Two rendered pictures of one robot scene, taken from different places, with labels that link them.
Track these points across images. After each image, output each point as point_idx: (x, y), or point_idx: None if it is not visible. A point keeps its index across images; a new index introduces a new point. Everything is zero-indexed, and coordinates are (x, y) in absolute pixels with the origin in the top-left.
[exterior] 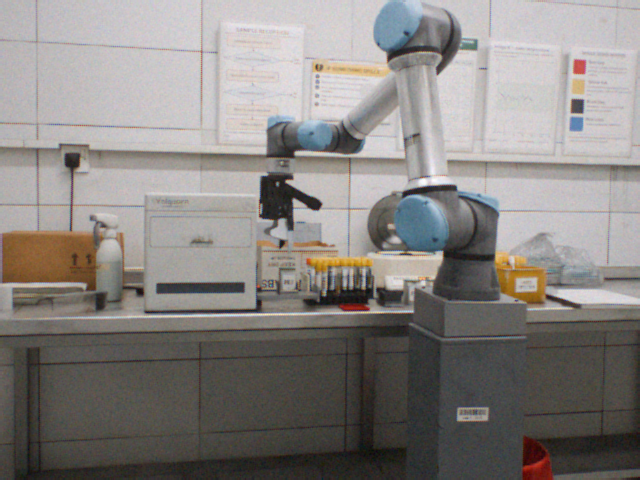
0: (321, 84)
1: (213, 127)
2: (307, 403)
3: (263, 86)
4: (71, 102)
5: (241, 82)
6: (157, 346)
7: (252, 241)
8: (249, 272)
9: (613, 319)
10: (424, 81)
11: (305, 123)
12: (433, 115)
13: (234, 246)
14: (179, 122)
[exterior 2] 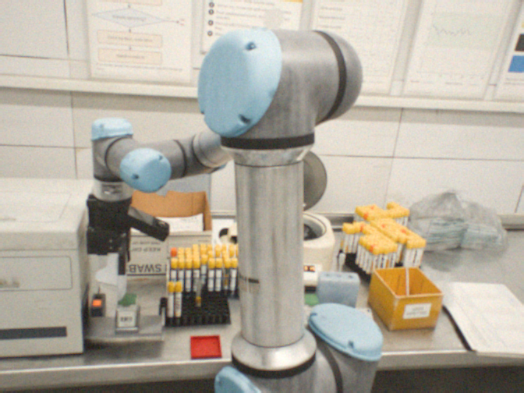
0: (216, 8)
1: (83, 58)
2: None
3: (143, 9)
4: None
5: (115, 3)
6: None
7: (73, 282)
8: (72, 316)
9: (512, 362)
10: (275, 196)
11: (130, 156)
12: (285, 252)
13: (49, 288)
14: (40, 50)
